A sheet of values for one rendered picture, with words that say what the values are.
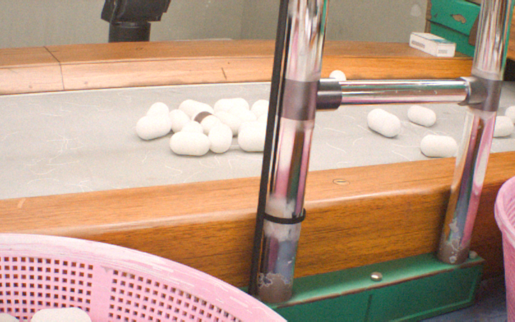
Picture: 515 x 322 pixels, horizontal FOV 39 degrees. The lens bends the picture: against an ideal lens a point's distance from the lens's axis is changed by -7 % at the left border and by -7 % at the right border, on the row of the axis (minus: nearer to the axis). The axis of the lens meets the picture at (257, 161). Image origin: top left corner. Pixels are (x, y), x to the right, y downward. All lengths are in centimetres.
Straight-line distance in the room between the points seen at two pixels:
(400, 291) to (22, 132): 34
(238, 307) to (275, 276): 10
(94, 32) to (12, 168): 229
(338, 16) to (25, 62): 193
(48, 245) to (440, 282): 28
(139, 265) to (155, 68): 45
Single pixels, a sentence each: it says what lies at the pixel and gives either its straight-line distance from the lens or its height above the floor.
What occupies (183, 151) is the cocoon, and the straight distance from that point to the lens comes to 60.
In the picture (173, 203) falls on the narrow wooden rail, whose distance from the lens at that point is 46.
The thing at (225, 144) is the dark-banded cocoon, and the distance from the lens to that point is 61.
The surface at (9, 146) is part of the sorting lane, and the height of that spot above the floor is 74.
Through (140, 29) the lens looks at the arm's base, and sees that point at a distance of 111.
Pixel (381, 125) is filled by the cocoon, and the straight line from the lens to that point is 71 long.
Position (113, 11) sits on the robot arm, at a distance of 109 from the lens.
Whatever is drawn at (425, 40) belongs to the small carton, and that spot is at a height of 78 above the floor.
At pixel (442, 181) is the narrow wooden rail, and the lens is 56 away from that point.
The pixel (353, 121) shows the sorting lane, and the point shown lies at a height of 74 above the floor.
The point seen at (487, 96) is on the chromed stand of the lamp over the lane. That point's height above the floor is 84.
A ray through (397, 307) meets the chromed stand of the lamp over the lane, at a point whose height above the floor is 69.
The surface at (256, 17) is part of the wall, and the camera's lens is 305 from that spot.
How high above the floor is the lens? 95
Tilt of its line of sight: 20 degrees down
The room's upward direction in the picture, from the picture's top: 6 degrees clockwise
